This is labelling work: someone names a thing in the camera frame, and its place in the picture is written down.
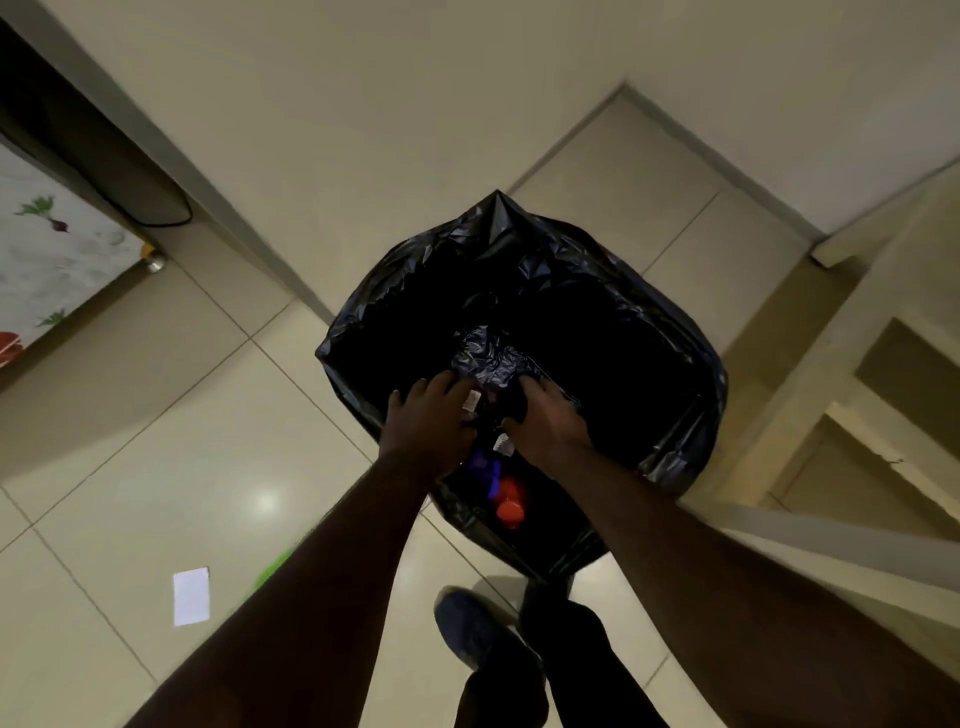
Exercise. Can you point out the decorated vending machine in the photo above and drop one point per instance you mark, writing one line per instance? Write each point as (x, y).
(60, 262)

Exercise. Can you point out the small white paper piece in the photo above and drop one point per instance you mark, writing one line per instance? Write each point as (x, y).
(191, 596)

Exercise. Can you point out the person's black trousers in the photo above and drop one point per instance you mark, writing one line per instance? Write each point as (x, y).
(585, 675)

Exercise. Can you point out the green plastic lid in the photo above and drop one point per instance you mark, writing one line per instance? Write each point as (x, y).
(274, 570)

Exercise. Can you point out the person's left hand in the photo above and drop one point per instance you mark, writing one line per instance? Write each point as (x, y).
(427, 427)

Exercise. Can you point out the person's right hand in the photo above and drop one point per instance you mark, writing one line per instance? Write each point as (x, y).
(551, 431)

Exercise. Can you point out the bright blue bottle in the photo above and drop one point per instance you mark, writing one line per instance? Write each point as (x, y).
(484, 469)

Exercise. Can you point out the white wooden table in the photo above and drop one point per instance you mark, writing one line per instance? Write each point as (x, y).
(825, 540)

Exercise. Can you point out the person's left shoe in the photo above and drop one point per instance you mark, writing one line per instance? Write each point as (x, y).
(480, 626)

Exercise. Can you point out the person's right forearm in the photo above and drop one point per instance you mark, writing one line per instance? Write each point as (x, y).
(735, 600)

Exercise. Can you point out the person's left forearm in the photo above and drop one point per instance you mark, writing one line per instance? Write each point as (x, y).
(300, 615)

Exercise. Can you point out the red bottle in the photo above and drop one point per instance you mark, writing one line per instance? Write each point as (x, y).
(511, 506)

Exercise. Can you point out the white partition panel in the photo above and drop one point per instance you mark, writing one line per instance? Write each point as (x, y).
(217, 217)

